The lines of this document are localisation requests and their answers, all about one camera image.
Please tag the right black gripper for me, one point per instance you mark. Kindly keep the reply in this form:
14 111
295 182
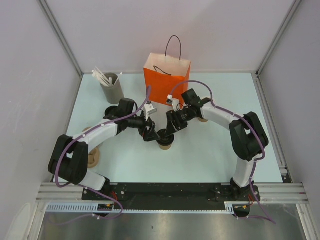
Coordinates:
173 126

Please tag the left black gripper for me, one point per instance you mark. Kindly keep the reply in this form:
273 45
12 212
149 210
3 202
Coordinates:
151 134

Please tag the single black cup lid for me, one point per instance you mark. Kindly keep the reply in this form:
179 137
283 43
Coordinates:
169 139

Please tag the orange paper bag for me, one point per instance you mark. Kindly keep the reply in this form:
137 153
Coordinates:
166 75

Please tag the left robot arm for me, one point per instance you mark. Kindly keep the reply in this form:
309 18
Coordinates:
70 157

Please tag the stack of brown paper cups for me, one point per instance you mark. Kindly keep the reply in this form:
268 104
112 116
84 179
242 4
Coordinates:
202 120

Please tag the stack of black lids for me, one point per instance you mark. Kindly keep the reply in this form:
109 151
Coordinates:
111 113

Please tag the grey cylindrical straw holder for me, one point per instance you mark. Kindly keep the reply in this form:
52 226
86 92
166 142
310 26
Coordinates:
113 93

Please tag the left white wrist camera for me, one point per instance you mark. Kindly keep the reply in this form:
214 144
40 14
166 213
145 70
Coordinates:
149 109

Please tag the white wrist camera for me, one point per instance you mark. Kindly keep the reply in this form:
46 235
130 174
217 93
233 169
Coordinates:
174 102
149 109

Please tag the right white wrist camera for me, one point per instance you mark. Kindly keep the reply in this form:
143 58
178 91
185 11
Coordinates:
174 102

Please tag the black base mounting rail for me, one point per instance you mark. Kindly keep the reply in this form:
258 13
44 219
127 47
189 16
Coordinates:
179 196

